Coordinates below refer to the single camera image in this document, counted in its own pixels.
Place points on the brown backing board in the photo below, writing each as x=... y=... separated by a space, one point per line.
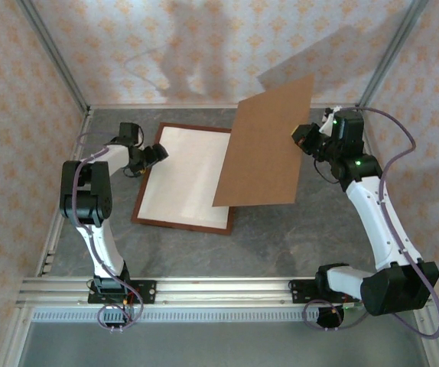
x=265 y=153

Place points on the grey metal panel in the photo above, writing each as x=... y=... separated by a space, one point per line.
x=223 y=344

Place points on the aluminium frame post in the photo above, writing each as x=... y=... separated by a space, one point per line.
x=389 y=57
x=437 y=355
x=56 y=57
x=13 y=340

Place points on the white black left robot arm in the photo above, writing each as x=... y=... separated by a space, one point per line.
x=85 y=191

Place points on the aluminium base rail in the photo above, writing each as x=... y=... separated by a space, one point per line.
x=223 y=290

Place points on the small green circuit board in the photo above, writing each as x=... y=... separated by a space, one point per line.
x=351 y=306

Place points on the aluminium side rail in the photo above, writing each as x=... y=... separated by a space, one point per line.
x=50 y=248
x=369 y=132

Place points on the aluminium cross bar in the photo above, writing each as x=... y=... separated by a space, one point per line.
x=166 y=106

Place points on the brown wooden picture frame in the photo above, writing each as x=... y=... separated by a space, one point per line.
x=181 y=226

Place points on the blue racing helmet photo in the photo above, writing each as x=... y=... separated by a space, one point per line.
x=177 y=179

